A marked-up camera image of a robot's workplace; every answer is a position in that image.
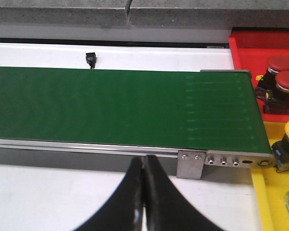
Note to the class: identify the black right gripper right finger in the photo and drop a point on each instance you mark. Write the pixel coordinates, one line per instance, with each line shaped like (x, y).
(166, 208)

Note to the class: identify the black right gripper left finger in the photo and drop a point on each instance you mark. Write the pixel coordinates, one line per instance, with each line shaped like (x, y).
(123, 211)

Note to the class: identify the yellow mushroom push button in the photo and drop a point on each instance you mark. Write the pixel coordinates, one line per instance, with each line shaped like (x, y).
(281, 151)

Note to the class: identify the red mushroom push button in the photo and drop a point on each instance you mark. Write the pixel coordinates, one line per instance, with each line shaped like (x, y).
(275, 64)

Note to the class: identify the yellow plastic tray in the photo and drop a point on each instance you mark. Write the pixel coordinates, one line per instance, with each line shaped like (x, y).
(270, 188)

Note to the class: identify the green conveyor belt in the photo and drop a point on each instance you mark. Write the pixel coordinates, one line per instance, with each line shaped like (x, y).
(190, 110)

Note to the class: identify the red mushroom button yellow tab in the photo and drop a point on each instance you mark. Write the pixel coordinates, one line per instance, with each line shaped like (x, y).
(277, 99)

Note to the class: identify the small black sensor connector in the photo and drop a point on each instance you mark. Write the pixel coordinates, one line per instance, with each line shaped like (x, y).
(91, 59)

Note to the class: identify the red plastic tray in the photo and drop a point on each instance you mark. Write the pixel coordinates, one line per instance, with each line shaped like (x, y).
(251, 49)

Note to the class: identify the grey speckled stone countertop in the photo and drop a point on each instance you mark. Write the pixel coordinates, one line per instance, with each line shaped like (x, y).
(210, 14)

